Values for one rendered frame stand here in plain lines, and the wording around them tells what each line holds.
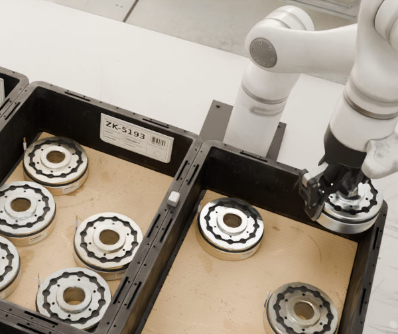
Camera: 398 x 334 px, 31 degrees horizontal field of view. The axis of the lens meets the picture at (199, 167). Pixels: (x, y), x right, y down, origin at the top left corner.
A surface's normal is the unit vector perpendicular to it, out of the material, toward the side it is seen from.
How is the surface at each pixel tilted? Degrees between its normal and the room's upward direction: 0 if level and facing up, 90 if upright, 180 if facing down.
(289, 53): 87
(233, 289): 0
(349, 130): 88
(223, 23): 0
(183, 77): 0
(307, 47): 77
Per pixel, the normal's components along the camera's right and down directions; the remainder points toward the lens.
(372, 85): -0.57, 0.43
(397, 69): 0.19, -0.50
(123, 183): 0.14, -0.67
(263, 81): 0.00, -0.43
